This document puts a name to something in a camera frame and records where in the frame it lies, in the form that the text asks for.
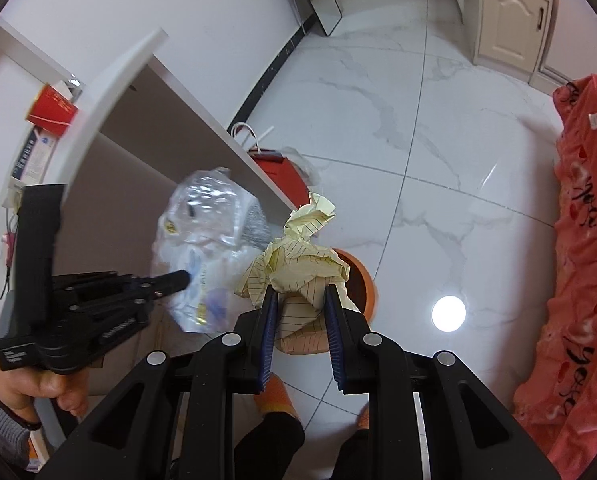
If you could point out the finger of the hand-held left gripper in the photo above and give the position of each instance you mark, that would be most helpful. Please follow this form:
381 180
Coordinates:
118 302
103 281

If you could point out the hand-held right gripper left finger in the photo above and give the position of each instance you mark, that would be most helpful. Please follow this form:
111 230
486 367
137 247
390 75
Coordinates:
268 340

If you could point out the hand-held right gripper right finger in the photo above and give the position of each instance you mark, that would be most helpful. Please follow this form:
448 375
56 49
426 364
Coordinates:
334 345

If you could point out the orange trash bin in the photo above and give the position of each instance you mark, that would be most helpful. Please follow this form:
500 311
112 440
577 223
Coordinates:
366 290

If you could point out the yellow lined paper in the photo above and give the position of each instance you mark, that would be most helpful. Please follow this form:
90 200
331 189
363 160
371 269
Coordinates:
298 265

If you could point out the clear plastic bag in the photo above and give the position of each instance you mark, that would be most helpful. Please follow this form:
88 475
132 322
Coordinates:
203 220

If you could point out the person's left hand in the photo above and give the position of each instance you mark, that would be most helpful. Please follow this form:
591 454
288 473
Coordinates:
38 390

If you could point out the orange slipper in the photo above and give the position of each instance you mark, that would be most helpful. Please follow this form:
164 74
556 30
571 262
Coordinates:
278 397
363 417

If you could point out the person's left leg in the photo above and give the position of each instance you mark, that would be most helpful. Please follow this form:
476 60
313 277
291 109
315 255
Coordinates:
268 445

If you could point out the person's leg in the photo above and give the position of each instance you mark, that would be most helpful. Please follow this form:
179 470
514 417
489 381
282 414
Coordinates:
268 445
351 455

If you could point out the person's right leg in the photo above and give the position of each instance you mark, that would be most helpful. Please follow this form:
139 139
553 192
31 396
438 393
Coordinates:
351 455

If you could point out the long white carton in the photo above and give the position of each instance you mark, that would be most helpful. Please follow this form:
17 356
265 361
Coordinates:
33 155

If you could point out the red paper bag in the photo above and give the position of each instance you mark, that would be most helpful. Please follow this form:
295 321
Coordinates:
283 175

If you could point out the red cup with gold inside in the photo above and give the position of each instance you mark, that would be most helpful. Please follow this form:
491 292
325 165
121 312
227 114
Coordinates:
51 110

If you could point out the orange patterned blanket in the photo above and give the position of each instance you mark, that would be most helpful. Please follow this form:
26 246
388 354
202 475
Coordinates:
578 260

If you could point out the cream cabinet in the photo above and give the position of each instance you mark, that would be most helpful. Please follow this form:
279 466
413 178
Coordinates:
508 30

